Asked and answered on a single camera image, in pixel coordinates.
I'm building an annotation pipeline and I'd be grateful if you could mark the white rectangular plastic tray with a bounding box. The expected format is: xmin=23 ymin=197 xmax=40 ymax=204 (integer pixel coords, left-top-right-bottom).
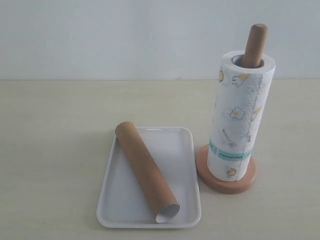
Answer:
xmin=96 ymin=121 xmax=202 ymax=229

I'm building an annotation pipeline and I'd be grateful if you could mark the printed white paper towel roll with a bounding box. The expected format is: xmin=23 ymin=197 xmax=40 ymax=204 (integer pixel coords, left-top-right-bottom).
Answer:
xmin=207 ymin=50 xmax=276 ymax=182

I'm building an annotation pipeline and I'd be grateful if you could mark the brown cardboard tube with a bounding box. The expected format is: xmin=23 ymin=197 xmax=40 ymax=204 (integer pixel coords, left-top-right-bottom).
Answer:
xmin=115 ymin=121 xmax=180 ymax=223

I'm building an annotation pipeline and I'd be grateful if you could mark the wooden paper towel holder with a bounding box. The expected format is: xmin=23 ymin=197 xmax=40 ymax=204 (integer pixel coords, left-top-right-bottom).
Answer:
xmin=196 ymin=23 xmax=268 ymax=194

